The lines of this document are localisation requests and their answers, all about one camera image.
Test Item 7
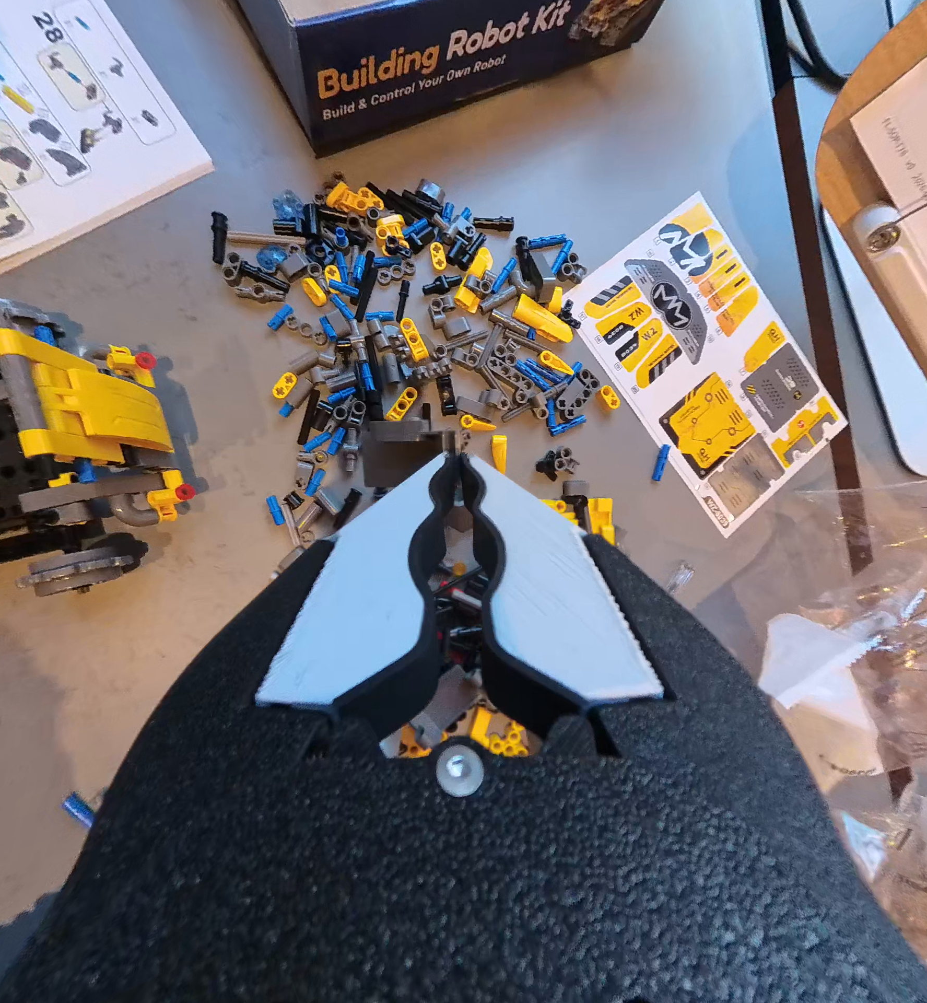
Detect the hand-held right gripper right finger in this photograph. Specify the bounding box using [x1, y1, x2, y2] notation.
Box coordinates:
[463, 454, 665, 738]

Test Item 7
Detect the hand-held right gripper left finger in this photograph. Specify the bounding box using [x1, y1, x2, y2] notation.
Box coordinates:
[254, 453, 460, 720]

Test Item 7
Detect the heap of yellow building beams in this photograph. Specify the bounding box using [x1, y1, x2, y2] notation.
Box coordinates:
[385, 482, 618, 763]

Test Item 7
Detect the pile of small building pieces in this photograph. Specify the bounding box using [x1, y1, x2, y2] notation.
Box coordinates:
[211, 176, 623, 683]

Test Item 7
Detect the yellow black toy vehicle model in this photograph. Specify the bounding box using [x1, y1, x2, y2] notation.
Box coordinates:
[0, 298, 200, 602]

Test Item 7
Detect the dark blue cardboard kit box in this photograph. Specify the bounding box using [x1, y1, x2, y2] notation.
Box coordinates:
[236, 0, 668, 158]

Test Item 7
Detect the grey desk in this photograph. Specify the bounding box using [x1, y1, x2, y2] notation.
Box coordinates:
[0, 0, 927, 1003]

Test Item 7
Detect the yellow grey sticker sheet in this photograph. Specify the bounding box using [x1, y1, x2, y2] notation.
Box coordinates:
[561, 192, 850, 538]

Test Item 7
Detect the crumpled clear plastic bag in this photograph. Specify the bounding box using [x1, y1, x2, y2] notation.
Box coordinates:
[698, 482, 927, 973]

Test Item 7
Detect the white monitor stand base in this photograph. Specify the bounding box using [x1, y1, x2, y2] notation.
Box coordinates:
[819, 204, 927, 477]

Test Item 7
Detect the cardboard sign with paper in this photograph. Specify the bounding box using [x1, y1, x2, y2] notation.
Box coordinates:
[816, 0, 927, 471]

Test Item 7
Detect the white instruction booklet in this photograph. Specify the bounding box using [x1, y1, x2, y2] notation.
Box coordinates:
[0, 0, 215, 282]

